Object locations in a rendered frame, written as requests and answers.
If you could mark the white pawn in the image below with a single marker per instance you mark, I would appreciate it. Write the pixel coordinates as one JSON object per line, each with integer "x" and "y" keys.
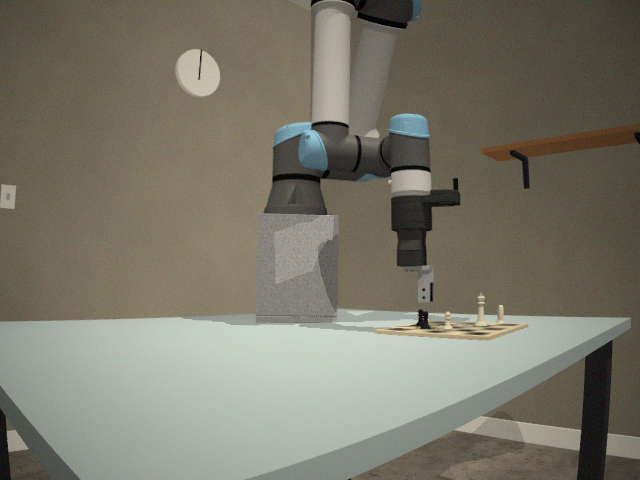
{"x": 447, "y": 323}

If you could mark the white chess king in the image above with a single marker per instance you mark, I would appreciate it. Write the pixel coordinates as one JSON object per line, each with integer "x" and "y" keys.
{"x": 480, "y": 322}

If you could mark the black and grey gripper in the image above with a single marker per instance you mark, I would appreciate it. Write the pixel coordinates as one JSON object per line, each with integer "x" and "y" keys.
{"x": 411, "y": 215}

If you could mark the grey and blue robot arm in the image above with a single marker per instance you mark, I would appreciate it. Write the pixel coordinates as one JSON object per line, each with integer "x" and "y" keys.
{"x": 342, "y": 126}

